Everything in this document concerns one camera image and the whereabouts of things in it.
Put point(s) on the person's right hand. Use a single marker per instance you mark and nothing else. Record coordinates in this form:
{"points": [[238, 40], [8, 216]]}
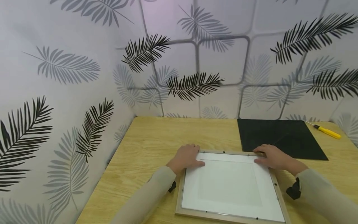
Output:
{"points": [[277, 158]]}

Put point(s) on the person's left hand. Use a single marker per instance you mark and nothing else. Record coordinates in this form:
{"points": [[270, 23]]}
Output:
{"points": [[186, 158]]}

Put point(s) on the person's right fingers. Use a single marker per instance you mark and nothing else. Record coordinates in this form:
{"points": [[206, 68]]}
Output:
{"points": [[263, 149]]}

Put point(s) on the person's left thumb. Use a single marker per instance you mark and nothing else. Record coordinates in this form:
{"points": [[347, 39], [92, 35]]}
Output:
{"points": [[199, 163]]}

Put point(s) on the person's right thumb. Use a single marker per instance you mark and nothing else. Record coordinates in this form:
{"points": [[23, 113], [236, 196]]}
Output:
{"points": [[260, 160]]}

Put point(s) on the person's left fingers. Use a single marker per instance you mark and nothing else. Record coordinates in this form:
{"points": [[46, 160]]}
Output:
{"points": [[193, 147]]}

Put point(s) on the light wooden picture frame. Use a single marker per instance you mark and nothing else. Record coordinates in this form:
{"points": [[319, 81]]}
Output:
{"points": [[179, 211]]}

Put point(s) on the person's right forearm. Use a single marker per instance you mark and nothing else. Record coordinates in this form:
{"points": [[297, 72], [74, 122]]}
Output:
{"points": [[327, 196]]}

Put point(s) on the person's left forearm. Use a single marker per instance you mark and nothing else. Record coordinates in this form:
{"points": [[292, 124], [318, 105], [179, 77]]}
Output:
{"points": [[145, 199]]}

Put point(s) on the black backing board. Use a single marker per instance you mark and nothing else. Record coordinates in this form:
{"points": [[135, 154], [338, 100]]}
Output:
{"points": [[282, 137]]}

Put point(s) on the black wrist band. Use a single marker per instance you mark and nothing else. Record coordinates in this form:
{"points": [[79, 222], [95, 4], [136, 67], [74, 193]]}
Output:
{"points": [[294, 189], [172, 186]]}

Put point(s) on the white mat board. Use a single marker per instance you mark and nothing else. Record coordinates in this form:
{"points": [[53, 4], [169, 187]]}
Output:
{"points": [[232, 189]]}

